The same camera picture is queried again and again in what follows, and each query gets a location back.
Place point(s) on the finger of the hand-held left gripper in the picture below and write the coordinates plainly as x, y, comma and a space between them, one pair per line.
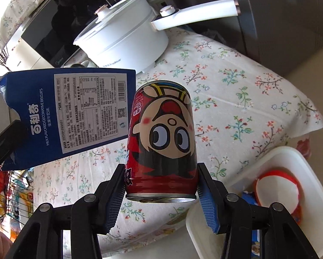
5, 145

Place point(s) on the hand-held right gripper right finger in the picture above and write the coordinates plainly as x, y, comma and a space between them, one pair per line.
208, 207

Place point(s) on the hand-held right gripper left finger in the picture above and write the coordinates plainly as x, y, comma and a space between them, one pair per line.
115, 202

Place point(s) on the blue biscuit box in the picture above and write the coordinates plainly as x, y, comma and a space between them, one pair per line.
42, 105

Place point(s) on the red cartoon drink can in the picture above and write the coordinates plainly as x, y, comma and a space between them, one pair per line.
161, 140

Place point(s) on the white plastic bin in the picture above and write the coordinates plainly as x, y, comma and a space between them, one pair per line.
280, 156

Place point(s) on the blue packet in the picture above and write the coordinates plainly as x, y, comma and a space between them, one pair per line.
249, 198

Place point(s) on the red and white paper bowl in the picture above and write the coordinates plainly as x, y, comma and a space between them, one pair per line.
274, 191

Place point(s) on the floral tablecloth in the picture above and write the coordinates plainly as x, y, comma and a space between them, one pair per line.
231, 99

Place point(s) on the white microwave oven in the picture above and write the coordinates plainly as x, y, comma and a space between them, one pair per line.
50, 27

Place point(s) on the white electric pot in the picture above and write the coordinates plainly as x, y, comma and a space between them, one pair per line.
123, 45

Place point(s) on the white pot lid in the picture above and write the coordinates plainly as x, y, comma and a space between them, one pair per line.
118, 13

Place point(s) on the grey refrigerator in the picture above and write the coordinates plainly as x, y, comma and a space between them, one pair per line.
285, 19

